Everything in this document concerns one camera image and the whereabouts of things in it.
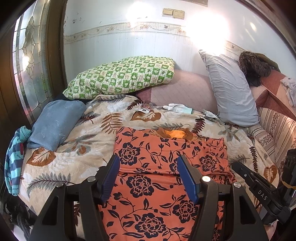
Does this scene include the small white teal cloth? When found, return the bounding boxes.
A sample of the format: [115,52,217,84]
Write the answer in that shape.
[163,103,193,114]

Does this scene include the small printed packet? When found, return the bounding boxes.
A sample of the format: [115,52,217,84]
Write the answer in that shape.
[138,101,153,114]

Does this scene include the blue folded towel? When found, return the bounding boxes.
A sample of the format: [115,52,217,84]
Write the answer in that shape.
[27,100,86,152]

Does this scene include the dark furry cushion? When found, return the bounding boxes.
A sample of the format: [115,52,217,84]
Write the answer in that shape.
[238,51,280,87]

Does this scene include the pink quilted mattress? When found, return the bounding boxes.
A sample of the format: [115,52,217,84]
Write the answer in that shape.
[135,70,218,114]

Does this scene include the beige wall switch plates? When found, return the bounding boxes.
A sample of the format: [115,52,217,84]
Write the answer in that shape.
[163,8,185,20]

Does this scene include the striped beige cushion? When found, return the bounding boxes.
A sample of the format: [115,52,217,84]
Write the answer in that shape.
[248,108,295,170]

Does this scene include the striped teal garment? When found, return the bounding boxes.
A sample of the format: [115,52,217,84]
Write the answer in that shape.
[4,126,32,196]

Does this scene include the small grey crumpled cloth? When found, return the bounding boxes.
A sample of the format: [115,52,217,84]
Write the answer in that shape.
[203,109,218,119]

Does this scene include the stained glass door panel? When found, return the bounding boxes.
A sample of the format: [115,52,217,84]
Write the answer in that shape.
[12,0,53,125]

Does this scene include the grey cloth on sofa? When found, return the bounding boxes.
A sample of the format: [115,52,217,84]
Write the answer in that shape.
[280,76,296,107]

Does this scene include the grey blue pillow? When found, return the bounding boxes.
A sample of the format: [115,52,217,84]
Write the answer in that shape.
[199,50,259,127]

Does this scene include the orange floral blouse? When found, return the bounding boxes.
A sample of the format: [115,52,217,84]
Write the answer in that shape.
[100,128,235,240]

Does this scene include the leaf pattern blanket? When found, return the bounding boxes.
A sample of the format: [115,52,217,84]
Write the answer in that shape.
[18,93,280,240]

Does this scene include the green checkered pillow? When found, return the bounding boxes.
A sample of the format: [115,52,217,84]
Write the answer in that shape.
[63,56,175,100]

